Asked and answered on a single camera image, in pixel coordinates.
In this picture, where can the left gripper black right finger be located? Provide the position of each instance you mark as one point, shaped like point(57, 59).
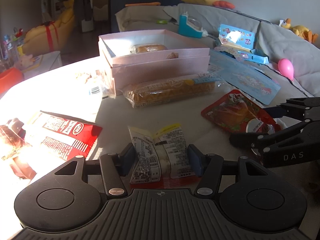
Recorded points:
point(208, 167)

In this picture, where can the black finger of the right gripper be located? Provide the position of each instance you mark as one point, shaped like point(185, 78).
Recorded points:
point(250, 142)

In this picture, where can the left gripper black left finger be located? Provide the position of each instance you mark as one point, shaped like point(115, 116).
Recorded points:
point(114, 166)

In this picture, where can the red chicken leg packet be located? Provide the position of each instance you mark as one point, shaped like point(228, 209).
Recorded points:
point(235, 113)

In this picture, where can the white yellow snack packet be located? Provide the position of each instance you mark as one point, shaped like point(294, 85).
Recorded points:
point(161, 159)

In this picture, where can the long bread stick packet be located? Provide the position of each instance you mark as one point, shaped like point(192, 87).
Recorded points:
point(173, 89)

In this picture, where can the round bread packet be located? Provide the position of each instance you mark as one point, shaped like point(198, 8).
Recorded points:
point(145, 48)

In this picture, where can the red white snack bag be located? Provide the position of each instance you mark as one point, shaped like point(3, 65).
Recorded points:
point(64, 137)

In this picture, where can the pink plastic egg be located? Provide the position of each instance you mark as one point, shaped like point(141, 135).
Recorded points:
point(286, 68)

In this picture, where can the clear small snack packet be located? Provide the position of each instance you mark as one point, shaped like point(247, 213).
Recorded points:
point(96, 83)

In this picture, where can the pink box base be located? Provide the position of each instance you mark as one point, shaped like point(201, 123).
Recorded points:
point(131, 74)

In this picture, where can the blue sticker toy box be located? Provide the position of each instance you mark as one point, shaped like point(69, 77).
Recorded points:
point(239, 43)

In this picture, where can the brown shiny snack packet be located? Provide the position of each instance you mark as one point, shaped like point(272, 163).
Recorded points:
point(15, 151)

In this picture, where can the yellow duck plush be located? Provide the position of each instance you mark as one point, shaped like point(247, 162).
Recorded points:
point(299, 30)

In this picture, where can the pink box tray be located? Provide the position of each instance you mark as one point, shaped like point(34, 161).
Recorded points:
point(118, 46)

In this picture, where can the white side table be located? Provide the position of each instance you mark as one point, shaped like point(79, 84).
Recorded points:
point(33, 66)

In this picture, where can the teal toy appliance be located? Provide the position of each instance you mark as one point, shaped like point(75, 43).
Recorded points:
point(190, 27)

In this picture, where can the orange plastic bucket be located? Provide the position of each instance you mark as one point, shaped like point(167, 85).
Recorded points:
point(9, 78)

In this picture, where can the yellow armchair with red ribbon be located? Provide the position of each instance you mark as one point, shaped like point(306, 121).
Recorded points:
point(51, 36)

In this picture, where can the orange carrot plush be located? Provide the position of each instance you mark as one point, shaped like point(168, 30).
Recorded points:
point(223, 4)

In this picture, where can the green small toy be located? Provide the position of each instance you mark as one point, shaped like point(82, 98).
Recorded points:
point(162, 22)

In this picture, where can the dark jacket on stand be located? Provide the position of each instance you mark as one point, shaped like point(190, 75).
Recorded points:
point(82, 9)

